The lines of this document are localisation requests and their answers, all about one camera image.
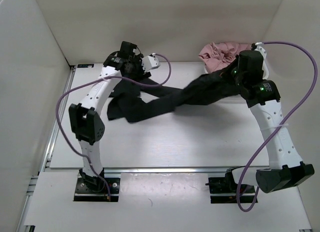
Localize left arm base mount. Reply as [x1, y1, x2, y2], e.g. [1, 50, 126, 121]
[73, 175, 121, 203]

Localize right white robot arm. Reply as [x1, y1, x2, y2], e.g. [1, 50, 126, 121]
[230, 50, 315, 193]

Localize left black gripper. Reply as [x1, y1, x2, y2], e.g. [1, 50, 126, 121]
[125, 52, 151, 86]

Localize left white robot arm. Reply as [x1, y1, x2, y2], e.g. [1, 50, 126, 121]
[68, 41, 160, 192]

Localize aluminium frame rail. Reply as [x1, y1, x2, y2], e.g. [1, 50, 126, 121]
[39, 167, 283, 175]

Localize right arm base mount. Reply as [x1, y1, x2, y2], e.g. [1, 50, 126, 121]
[205, 177, 256, 204]

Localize small dark label sticker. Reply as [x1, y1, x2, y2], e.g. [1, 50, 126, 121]
[77, 64, 94, 68]

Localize black trousers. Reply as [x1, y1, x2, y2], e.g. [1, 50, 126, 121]
[106, 70, 240, 123]

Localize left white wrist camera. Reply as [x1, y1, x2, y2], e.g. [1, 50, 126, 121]
[141, 53, 161, 72]

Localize pink garment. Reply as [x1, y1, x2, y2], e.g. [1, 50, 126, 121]
[198, 42, 251, 73]

